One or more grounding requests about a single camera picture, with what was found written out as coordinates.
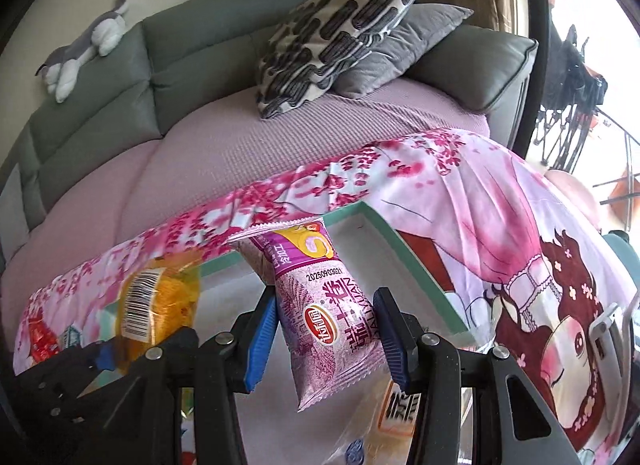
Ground pink cartoon blanket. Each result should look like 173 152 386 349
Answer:
12 128 637 464

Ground black white patterned pillow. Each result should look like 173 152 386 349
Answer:
257 0 415 120

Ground green white candy packet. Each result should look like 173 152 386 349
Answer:
58 324 82 350

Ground grey pillow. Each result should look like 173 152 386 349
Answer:
332 4 474 99

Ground light grey cushion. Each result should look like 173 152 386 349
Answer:
0 164 29 263

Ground pink sofa cover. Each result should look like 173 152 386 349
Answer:
1 78 489 344

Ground red snack bag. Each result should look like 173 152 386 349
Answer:
28 317 61 363

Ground teal white tray box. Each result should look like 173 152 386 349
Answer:
194 203 465 464

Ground grey white plush toy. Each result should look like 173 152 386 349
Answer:
35 0 128 103

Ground purple pink snack bag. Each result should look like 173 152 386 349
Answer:
229 218 384 411

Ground yellow orange snack bag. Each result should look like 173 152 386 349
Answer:
115 251 202 372

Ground grey sofa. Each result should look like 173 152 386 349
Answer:
1 0 537 239

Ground clear cookie packet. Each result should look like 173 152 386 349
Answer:
324 369 420 465

